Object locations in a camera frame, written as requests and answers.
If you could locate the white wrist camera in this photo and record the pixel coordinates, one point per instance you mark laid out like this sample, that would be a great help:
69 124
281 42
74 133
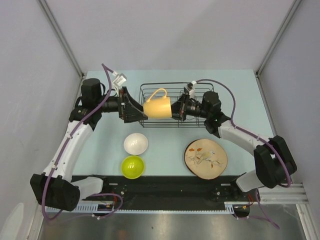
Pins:
119 80
190 90

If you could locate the white bowl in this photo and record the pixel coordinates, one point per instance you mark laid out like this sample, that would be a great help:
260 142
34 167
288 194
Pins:
135 144

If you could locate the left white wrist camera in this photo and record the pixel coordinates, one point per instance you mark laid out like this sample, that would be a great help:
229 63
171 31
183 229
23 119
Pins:
119 80

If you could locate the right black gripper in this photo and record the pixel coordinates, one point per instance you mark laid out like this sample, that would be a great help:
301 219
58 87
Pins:
179 108

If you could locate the bird pattern plate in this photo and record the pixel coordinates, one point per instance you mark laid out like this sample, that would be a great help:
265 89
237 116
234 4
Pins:
205 158

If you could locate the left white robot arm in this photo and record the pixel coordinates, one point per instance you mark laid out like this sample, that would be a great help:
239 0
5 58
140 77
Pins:
54 187

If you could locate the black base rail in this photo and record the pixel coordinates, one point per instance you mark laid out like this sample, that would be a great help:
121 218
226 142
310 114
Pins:
176 193

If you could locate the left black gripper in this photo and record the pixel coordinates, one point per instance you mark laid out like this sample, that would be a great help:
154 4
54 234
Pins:
130 113

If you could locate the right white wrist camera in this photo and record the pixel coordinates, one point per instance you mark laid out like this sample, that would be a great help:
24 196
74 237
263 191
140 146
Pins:
190 90

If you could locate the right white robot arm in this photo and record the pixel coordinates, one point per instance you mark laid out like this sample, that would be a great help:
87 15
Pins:
274 163

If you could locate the yellow-green bowl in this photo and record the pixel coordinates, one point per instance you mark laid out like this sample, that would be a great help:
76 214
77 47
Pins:
132 167

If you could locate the yellow mug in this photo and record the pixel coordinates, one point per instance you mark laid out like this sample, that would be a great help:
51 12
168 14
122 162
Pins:
158 108

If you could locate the white slotted cable duct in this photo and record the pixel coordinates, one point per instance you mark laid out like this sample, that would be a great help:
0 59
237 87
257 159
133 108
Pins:
92 208

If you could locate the black wire dish rack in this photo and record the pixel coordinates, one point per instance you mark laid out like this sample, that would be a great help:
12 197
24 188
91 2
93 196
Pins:
195 116

